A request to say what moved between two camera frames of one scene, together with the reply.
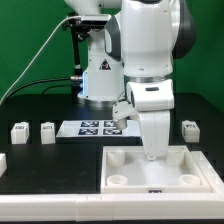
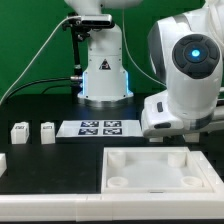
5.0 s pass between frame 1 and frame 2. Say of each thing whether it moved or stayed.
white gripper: moved
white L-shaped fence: stayed
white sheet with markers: stayed
